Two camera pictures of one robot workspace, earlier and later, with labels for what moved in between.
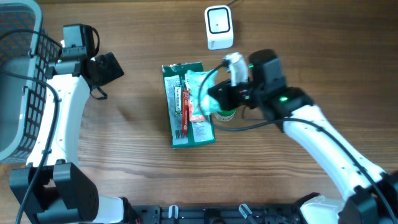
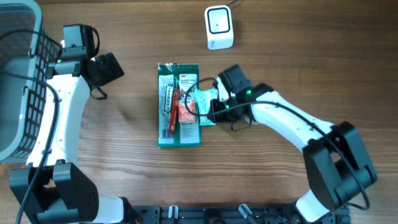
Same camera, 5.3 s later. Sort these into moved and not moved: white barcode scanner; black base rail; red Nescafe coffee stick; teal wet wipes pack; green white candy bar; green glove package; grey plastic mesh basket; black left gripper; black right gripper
Moved: black right gripper; teal wet wipes pack; green glove package; red Nescafe coffee stick; green white candy bar
Not moved: black left gripper; grey plastic mesh basket; black base rail; white barcode scanner
